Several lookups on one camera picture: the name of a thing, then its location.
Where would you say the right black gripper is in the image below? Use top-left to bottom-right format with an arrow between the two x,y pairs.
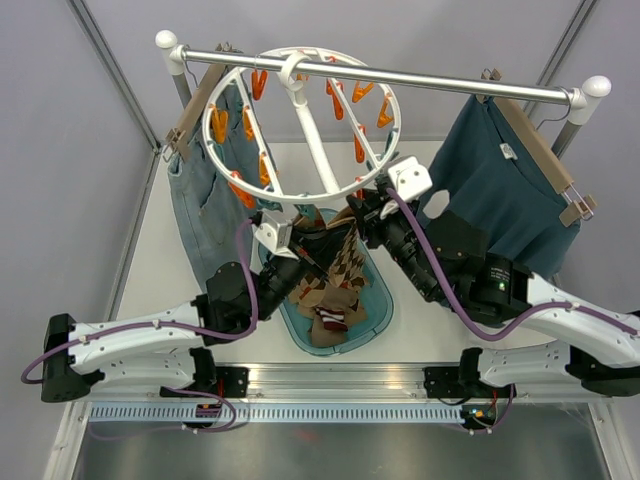
346,187 -> 438,300

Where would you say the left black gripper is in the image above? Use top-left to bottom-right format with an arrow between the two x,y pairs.
252,222 -> 352,322

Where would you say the beige orange argyle sock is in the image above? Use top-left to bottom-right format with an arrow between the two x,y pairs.
323,207 -> 369,293

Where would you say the white round clip hanger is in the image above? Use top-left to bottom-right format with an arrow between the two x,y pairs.
201,47 -> 403,205

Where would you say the brown argyle sock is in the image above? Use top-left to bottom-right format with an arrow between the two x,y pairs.
288,274 -> 327,307

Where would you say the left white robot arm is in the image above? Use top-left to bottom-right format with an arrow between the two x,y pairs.
36,225 -> 352,403

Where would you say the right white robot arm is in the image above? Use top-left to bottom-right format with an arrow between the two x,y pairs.
348,189 -> 639,399

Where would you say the orange clip front left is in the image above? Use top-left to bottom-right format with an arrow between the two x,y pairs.
228,182 -> 257,210

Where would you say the right beige clothes hanger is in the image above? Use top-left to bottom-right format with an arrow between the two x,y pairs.
492,75 -> 612,227

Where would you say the beige clothes hanger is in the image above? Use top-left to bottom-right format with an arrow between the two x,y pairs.
492,75 -> 612,227
163,44 -> 227,161

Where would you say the left beige clothes hanger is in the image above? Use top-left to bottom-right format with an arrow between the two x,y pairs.
163,44 -> 227,161

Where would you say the teal plastic basin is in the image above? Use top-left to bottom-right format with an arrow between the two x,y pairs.
279,209 -> 393,357

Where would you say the teal long sleeve shirt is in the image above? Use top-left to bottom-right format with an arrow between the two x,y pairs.
416,95 -> 580,279

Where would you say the blue denim garment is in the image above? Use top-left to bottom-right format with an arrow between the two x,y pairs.
167,83 -> 259,291

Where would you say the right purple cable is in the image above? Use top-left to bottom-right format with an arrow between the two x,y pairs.
385,187 -> 640,435

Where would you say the purple cable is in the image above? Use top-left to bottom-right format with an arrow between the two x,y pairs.
385,187 -> 640,435
19,219 -> 259,441

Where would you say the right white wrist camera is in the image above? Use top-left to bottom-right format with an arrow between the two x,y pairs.
386,155 -> 433,202

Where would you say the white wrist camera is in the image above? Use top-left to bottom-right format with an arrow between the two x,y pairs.
254,210 -> 297,259
386,155 -> 433,202

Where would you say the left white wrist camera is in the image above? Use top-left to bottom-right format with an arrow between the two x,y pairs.
254,210 -> 297,259

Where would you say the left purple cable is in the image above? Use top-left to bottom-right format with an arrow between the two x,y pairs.
19,219 -> 259,441

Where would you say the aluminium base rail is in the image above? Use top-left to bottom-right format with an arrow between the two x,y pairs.
74,363 -> 614,401

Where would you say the metal clothes rack rail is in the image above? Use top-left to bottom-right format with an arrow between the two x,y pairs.
155,30 -> 612,126

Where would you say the white slotted cable duct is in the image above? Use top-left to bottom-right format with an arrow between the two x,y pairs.
89,402 -> 464,425

